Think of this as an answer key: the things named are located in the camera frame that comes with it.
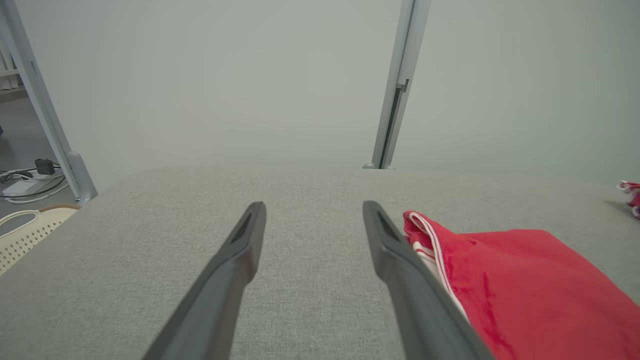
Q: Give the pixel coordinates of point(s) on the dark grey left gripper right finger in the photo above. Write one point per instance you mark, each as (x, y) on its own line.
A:
(420, 310)

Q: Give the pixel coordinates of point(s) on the grey partition post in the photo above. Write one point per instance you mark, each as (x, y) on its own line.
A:
(398, 75)
(419, 40)

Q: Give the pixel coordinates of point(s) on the white power strip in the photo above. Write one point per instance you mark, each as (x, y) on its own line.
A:
(20, 188)

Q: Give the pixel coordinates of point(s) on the red shorts with white stripe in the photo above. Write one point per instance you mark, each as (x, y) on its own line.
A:
(632, 192)

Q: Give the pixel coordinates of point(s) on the cream perforated laundry basket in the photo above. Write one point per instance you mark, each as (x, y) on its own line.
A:
(30, 230)

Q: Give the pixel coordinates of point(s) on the grey metal frame leg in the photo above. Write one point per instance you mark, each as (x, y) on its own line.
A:
(45, 110)

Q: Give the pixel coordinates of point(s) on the black power adapter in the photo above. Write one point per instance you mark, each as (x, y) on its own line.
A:
(45, 166)

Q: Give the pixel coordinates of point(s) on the red garment with white yoke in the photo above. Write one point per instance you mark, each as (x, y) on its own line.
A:
(525, 280)

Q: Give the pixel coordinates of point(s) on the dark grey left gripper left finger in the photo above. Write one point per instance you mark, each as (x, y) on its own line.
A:
(215, 300)

